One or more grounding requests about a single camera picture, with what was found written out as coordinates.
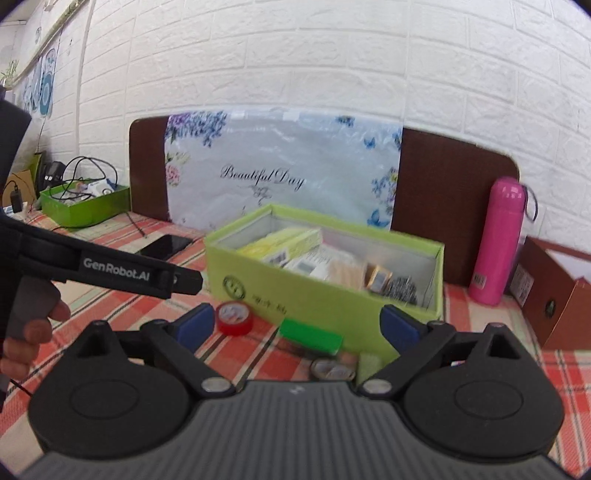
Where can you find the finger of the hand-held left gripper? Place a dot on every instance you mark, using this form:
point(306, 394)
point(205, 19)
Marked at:
point(189, 281)

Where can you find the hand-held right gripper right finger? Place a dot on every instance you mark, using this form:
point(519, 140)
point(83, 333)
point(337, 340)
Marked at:
point(397, 323)

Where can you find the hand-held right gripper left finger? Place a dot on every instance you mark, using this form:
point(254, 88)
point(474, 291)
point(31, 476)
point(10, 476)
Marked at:
point(198, 323)

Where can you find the small green box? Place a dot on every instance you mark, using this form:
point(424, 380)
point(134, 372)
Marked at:
point(311, 334)

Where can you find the lime green cardboard box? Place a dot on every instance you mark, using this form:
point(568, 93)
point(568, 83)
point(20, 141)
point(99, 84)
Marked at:
point(277, 286)

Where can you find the person's left hand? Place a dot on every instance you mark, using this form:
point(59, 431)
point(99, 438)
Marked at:
point(23, 355)

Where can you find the red tape roll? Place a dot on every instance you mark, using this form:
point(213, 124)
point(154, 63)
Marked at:
point(231, 330)

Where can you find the pile of black binder clips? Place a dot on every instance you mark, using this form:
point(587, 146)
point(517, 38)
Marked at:
point(401, 288)

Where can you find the black smartphone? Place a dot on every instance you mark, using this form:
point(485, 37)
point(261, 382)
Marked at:
point(166, 247)

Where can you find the red plaid tablecloth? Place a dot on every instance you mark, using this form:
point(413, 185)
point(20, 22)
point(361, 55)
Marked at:
point(115, 300)

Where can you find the gold foil packet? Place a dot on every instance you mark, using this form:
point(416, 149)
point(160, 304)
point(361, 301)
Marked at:
point(378, 277)

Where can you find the bundle of wooden sticks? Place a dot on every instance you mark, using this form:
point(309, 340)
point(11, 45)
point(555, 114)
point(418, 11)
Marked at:
point(344, 272)

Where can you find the black charger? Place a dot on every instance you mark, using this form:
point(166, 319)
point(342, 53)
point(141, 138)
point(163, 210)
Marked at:
point(54, 173)

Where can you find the black power adapter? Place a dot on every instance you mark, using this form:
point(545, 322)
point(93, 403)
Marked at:
point(16, 198)

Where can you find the yellow packet in box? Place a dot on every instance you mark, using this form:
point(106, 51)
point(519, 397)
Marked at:
point(286, 240)

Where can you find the small white box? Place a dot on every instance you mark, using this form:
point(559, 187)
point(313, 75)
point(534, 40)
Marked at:
point(304, 265)

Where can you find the pink thermos bottle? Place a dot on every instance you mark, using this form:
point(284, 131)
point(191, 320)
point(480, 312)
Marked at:
point(498, 240)

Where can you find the brown headboard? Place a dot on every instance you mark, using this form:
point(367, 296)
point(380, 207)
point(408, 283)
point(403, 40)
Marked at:
point(443, 194)

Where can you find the brown paper box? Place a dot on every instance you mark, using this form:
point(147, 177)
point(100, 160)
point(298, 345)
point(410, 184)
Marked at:
point(558, 314)

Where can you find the floral printed plastic bag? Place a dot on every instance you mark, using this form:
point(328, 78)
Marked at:
point(286, 147)

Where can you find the blue wall poster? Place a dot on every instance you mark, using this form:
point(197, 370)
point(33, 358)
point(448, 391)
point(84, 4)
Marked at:
point(46, 87)

